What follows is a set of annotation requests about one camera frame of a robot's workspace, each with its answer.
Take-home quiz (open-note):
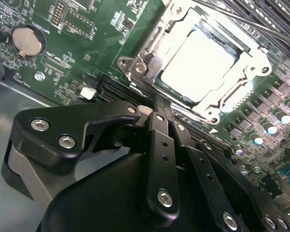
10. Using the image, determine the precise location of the silver CPU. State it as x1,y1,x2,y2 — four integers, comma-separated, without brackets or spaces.
159,23,244,108

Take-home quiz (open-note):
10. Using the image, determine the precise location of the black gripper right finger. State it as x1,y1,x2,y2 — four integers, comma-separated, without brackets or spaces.
168,104,290,232

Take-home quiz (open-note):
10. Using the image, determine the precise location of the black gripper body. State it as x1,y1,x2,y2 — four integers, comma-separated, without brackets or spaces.
36,153,224,232

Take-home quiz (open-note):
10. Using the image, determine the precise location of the metal socket cover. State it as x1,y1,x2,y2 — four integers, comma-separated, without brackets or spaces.
132,4,273,123

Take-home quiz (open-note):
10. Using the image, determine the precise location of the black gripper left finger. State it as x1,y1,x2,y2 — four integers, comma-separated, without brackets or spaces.
1,94,181,224

